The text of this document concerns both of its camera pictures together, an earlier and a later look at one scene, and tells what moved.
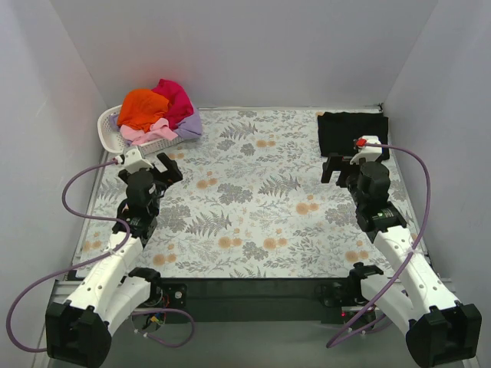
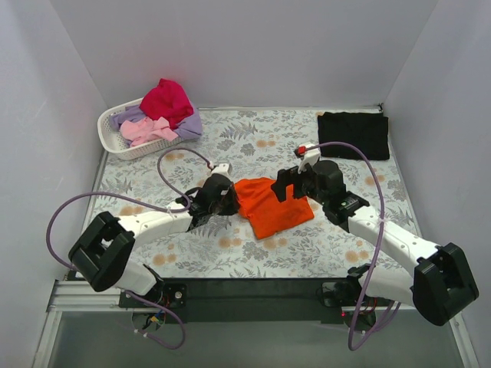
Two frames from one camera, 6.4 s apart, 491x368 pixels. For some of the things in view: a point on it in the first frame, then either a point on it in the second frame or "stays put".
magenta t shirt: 179,106 stays put
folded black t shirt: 337,132 stays put
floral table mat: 249,205 stays put
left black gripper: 162,173 to 229,202
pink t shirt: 159,130 stays put
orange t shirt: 140,106 to 260,203
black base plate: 304,300 stays put
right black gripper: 341,171 to 288,184
